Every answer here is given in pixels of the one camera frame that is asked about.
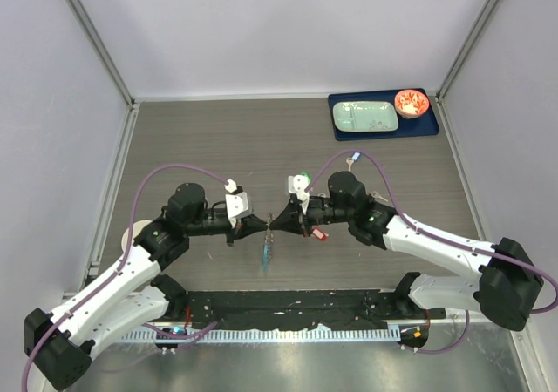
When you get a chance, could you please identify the dark blue tray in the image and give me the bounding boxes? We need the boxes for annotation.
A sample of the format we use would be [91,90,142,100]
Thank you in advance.
[327,89,439,141]

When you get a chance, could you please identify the red tagged keys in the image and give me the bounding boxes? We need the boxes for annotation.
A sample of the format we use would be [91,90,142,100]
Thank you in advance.
[312,227,329,241]

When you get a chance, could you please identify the red patterned bowl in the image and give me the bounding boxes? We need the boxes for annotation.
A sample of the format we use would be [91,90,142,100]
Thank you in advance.
[394,89,430,119]

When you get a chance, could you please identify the green tagged key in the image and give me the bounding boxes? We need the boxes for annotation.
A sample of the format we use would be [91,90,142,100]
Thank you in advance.
[300,172,311,183]

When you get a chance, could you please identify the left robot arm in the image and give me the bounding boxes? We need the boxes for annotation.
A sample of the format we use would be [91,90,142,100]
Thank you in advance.
[24,180,267,390]

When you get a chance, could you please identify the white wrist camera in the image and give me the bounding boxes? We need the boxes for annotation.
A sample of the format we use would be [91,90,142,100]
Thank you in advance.
[224,179,253,228]
[288,174,310,200]

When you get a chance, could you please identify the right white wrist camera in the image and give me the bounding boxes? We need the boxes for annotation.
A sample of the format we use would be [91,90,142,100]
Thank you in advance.
[288,174,310,200]

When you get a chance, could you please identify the white slotted cable duct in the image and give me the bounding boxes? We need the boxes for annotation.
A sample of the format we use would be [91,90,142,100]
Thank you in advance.
[126,325,401,344]

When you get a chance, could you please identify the light green rectangular plate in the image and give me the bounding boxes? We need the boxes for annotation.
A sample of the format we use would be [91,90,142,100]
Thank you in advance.
[332,101,398,133]

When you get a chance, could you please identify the blue tagged key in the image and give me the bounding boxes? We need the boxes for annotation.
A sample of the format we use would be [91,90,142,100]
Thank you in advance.
[345,152,361,172]

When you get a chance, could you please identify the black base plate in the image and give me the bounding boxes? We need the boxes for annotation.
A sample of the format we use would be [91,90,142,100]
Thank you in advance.
[158,289,446,334]

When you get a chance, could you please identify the metal keyring holder blue handle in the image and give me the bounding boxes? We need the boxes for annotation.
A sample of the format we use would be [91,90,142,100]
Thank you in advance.
[262,213,274,274]

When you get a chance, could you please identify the aluminium frame rail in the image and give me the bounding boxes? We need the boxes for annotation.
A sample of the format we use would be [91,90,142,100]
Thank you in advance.
[61,101,140,302]

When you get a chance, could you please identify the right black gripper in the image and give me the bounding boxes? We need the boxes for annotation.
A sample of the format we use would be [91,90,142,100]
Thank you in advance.
[270,198,353,238]

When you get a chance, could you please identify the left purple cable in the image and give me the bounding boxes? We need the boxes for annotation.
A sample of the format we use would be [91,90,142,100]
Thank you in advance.
[21,163,230,392]

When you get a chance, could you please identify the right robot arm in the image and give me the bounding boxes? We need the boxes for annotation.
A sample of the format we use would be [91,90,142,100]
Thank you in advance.
[270,171,544,331]

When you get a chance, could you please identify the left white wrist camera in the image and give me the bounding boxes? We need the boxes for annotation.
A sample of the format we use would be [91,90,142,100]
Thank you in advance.
[224,179,253,228]

